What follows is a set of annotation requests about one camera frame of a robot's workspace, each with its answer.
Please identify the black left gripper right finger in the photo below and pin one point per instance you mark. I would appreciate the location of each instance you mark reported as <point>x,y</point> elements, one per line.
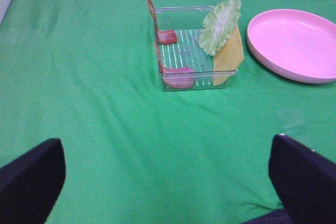
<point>303,180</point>

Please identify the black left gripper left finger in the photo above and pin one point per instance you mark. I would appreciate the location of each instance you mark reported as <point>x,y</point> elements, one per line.
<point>31,184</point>

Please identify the green lettuce leaf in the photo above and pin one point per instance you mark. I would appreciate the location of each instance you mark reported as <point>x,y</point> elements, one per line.
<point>218,26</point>

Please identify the clear tape patch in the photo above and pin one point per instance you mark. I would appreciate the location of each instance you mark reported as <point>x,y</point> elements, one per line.
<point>291,122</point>

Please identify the green tablecloth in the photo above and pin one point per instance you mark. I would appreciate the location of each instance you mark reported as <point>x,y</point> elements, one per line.
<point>85,71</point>

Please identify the pink round plate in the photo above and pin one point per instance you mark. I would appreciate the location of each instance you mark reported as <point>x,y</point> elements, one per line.
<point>294,44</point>

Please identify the yellow cheese slice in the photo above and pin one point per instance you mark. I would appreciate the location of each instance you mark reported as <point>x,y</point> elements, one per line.
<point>228,58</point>

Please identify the clear left plastic container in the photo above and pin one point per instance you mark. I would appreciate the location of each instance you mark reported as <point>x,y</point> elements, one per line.
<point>176,31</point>

